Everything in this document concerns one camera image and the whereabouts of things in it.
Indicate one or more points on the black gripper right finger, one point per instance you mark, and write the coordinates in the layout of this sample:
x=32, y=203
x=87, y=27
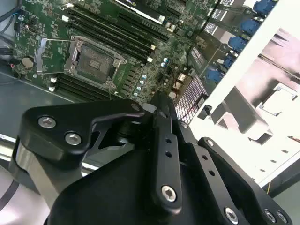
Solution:
x=218, y=187

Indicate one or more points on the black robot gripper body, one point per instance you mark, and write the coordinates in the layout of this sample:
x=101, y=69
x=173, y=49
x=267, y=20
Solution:
x=112, y=194

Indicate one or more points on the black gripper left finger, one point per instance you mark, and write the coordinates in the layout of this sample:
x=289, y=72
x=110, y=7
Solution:
x=70, y=117

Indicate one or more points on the silver square CPU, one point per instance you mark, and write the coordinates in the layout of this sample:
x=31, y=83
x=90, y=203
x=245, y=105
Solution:
x=277, y=100

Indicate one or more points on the metal socket cover frame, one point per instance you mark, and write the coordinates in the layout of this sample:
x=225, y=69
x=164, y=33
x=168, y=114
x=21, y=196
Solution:
x=39, y=57

